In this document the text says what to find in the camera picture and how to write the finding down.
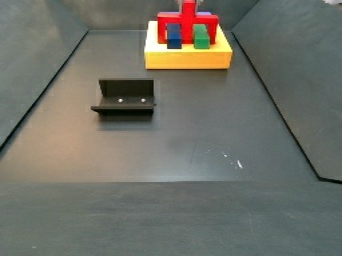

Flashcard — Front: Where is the purple cross block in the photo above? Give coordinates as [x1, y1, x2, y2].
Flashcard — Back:
[157, 11, 212, 16]

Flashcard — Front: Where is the red E-shaped block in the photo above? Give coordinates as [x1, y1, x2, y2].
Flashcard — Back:
[156, 0, 218, 44]

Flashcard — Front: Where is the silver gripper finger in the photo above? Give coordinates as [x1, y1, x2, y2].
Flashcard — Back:
[176, 0, 182, 10]
[194, 0, 202, 9]

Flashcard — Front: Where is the green long block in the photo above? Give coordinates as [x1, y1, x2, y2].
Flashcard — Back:
[193, 24, 209, 49]

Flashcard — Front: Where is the black bracket holder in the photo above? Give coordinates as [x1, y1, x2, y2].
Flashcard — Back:
[90, 78, 154, 114]

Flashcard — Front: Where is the yellow base board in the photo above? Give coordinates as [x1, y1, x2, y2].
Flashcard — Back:
[144, 21, 232, 70]

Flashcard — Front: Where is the blue long block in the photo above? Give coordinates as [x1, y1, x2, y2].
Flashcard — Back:
[166, 24, 181, 49]

